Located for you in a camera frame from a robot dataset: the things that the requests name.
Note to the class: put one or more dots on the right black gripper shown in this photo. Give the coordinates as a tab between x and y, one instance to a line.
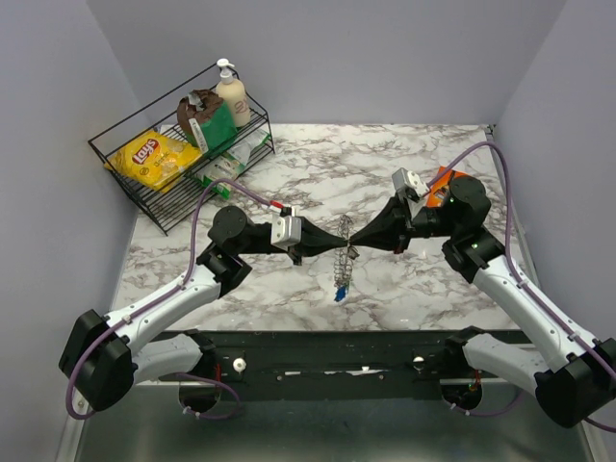
397	218

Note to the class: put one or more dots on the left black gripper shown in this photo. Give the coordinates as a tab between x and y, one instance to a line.
315	241

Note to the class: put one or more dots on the blue key tag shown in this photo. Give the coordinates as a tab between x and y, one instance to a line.
341	293

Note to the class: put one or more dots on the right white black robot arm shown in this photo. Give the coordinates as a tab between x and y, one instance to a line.
570	372

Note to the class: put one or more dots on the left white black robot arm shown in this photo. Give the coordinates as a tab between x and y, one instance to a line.
100	358

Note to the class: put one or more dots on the orange small box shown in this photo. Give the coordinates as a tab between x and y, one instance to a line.
440	190

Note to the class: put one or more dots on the white green snack bag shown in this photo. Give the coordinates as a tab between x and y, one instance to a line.
232	162

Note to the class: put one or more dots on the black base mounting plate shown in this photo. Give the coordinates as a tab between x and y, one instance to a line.
332	365

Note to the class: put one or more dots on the brown green snack bag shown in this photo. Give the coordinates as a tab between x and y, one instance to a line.
206	122

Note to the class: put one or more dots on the cream lotion pump bottle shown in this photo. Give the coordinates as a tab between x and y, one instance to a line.
233	92

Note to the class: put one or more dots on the yellow Lays chips bag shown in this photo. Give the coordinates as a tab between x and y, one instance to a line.
154	160

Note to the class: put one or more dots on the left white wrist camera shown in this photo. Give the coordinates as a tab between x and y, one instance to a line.
285	228

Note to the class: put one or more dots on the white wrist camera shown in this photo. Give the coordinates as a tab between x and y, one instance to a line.
409	184
285	228

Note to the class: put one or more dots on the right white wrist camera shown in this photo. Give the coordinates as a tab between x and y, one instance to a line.
409	184

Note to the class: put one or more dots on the black wire rack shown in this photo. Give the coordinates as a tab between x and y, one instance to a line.
167	210

